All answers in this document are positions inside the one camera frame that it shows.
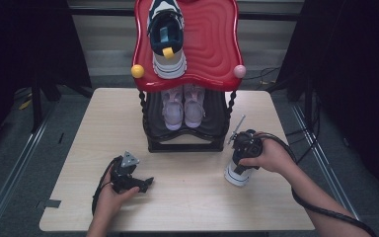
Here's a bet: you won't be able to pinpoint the person's left hand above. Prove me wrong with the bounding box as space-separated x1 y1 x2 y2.
93 170 141 225

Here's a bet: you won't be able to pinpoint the black floor cables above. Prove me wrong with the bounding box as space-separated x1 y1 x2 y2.
243 66 322 166

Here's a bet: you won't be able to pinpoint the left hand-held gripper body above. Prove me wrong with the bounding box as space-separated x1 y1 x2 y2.
109 150 143 196

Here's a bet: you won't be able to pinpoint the left hand-held gripper cable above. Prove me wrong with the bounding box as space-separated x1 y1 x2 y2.
91 155 123 217

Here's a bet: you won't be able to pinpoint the purple sandal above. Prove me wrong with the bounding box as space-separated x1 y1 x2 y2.
183 83 207 129
160 86 186 132

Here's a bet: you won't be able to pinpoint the person's right hand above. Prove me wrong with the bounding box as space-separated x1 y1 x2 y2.
238 130 298 176

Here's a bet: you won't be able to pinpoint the metal floor rail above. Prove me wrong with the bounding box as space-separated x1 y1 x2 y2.
0 105 59 237
289 104 370 237

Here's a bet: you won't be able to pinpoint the black metal stand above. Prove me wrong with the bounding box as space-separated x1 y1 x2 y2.
30 73 63 133

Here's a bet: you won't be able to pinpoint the navy and white sneaker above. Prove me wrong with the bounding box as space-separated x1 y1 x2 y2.
146 0 189 80
223 157 255 189

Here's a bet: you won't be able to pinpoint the black curtain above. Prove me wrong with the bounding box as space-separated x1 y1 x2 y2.
0 0 94 162
274 0 379 206

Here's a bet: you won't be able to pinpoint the hand-held gripper cable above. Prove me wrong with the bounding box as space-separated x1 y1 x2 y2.
259 131 379 237
91 155 123 217

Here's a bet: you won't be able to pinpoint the right hand-held gripper cable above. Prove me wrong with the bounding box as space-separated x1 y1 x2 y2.
259 131 379 237

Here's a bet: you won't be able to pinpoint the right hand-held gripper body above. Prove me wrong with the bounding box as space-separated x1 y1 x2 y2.
227 114 265 176

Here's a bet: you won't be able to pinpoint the red and black shoe rack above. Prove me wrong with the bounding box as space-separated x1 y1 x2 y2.
130 0 247 154

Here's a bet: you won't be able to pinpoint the grey tape strip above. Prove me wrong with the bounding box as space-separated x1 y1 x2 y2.
37 198 62 209

